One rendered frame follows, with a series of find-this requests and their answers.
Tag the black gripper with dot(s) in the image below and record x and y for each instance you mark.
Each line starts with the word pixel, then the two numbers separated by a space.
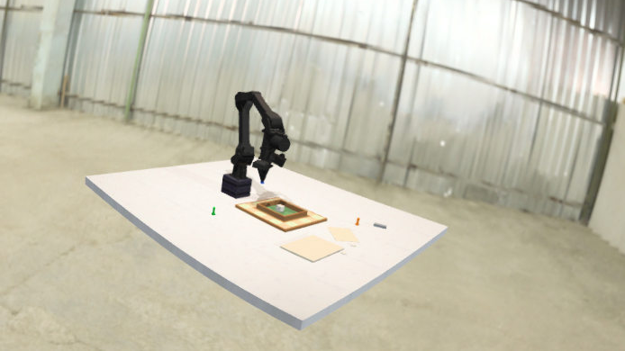
pixel 262 165

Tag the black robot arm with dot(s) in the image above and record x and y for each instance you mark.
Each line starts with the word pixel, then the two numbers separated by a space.
pixel 275 138

